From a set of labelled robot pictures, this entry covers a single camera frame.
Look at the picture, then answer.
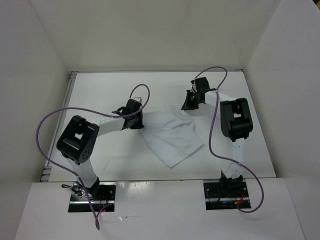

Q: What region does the white skirt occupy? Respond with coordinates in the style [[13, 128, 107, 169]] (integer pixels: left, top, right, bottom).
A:
[[140, 105, 204, 168]]

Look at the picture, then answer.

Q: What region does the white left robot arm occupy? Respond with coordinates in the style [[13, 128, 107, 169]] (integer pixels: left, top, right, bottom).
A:
[[56, 97, 144, 200]]

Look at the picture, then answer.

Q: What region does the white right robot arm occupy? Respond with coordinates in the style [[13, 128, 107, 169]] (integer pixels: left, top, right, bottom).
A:
[[181, 77, 253, 197]]

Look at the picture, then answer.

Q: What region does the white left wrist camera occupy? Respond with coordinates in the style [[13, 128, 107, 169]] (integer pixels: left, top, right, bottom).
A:
[[133, 96, 143, 103]]

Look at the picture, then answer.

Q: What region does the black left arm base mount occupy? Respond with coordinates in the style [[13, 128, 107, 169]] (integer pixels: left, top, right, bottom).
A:
[[61, 182, 116, 213]]

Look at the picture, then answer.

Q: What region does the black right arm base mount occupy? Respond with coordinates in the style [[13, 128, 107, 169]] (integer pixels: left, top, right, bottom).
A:
[[203, 173, 251, 211]]

